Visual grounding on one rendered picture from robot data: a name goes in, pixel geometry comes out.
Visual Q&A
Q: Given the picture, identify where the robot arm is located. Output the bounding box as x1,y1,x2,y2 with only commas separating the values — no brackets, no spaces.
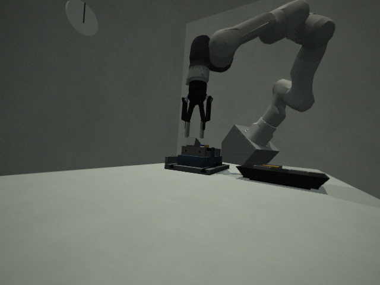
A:
186,0,335,148

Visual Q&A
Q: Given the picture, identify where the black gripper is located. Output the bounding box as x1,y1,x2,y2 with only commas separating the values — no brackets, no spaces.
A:
181,80,213,138

